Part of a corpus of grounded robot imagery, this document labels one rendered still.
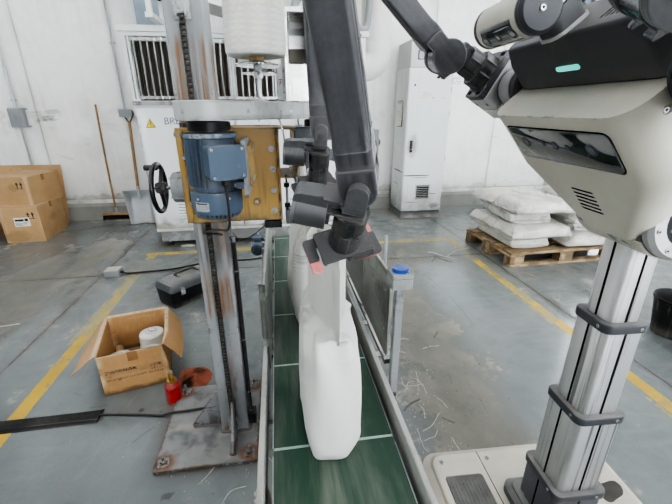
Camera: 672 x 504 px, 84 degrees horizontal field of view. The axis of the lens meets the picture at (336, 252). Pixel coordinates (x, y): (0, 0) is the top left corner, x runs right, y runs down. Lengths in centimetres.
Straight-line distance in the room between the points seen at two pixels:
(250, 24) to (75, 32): 480
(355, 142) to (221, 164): 60
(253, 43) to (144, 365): 171
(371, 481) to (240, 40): 127
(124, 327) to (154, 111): 226
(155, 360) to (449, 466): 153
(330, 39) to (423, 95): 459
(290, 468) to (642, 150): 115
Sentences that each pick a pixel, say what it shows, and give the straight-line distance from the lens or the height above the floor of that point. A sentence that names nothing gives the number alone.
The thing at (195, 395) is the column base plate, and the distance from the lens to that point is 218.
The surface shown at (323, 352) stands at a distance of 103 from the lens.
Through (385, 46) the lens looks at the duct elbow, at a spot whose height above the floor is 202.
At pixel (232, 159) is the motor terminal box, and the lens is 107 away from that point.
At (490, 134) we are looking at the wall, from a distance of 617.
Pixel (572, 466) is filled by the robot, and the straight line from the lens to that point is 127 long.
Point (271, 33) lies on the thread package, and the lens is 113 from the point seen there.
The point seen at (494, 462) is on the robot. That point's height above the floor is 26.
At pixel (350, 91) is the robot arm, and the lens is 50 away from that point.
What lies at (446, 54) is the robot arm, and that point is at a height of 151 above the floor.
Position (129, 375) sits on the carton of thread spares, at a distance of 232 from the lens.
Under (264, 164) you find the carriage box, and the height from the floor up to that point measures 122.
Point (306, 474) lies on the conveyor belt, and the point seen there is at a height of 38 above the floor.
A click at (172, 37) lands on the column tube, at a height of 160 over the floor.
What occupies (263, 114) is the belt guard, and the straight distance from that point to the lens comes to 118.
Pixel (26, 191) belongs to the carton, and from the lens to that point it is 530.
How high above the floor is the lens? 139
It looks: 21 degrees down
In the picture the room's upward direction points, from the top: straight up
